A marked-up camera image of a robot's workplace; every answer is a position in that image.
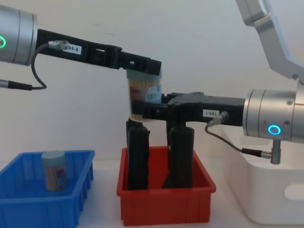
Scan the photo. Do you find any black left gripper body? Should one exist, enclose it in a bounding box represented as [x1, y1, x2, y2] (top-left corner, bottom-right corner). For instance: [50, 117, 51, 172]
[35, 28, 89, 63]

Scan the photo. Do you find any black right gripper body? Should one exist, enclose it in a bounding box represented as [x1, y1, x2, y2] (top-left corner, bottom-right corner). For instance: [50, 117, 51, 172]
[166, 92, 247, 127]

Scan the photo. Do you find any clear toothpick jar blue lid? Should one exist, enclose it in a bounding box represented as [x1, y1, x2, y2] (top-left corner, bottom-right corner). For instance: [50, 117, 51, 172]
[125, 69, 165, 122]
[41, 150, 68, 192]

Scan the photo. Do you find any black upright holder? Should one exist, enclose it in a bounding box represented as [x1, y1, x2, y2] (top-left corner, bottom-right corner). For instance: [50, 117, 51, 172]
[161, 120, 196, 190]
[125, 117, 152, 191]

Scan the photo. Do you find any red plastic bin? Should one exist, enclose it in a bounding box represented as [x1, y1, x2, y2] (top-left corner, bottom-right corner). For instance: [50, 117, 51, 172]
[116, 146, 217, 227]

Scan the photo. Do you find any white plastic bin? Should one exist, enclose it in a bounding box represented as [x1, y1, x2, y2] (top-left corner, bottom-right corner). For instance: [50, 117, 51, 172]
[220, 125, 304, 225]

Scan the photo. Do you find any blue plastic bin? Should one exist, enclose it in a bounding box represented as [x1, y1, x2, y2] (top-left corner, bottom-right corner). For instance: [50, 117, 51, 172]
[0, 149, 95, 228]

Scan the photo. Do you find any thin dark right wrist cable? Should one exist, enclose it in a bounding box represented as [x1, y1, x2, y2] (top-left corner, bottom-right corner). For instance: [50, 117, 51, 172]
[205, 111, 282, 165]

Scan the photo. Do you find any thin dark wrist cable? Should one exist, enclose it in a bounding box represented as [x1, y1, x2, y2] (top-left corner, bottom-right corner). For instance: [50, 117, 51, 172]
[205, 111, 282, 165]
[0, 39, 70, 91]

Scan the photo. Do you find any thin dark left wrist cable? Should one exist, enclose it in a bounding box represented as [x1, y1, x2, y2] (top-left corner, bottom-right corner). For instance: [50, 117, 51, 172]
[0, 39, 70, 91]

